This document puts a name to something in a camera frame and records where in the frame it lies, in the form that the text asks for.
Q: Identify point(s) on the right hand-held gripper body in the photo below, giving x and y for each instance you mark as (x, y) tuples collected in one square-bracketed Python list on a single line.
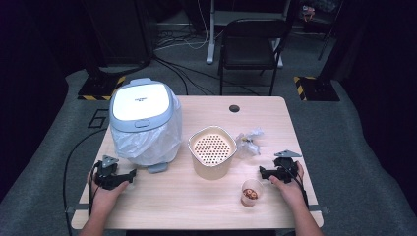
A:
[(285, 167)]

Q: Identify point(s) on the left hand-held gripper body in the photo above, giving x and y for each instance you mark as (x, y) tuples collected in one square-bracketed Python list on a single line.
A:
[(106, 175)]

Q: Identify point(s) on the person's left hand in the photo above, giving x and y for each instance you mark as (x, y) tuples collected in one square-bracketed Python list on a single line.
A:
[(106, 196)]

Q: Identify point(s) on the person's right hand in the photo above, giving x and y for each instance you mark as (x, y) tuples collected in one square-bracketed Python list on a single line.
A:
[(290, 193)]

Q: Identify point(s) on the brown food scraps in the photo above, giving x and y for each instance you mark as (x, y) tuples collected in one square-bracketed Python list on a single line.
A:
[(250, 194)]

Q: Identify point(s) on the clear crumpled plastic wrapper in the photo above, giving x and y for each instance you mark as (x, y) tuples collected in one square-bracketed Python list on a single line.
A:
[(250, 146)]

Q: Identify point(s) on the clear plastic cup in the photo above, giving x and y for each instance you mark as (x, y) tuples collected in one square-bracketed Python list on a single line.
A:
[(250, 200)]

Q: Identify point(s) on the white plastic trash bag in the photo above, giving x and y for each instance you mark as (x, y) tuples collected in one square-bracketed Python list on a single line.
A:
[(149, 144)]

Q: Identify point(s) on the beige perforated strainer bucket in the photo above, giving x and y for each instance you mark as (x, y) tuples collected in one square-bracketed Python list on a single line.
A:
[(212, 154)]

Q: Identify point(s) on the black folding chair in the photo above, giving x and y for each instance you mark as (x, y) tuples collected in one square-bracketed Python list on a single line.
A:
[(250, 49)]

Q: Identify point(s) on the black yellow-striped base plate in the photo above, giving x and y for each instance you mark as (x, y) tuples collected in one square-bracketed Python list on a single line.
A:
[(316, 88), (100, 88)]

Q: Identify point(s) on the white desk frame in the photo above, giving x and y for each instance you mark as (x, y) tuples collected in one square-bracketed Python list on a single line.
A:
[(211, 32)]

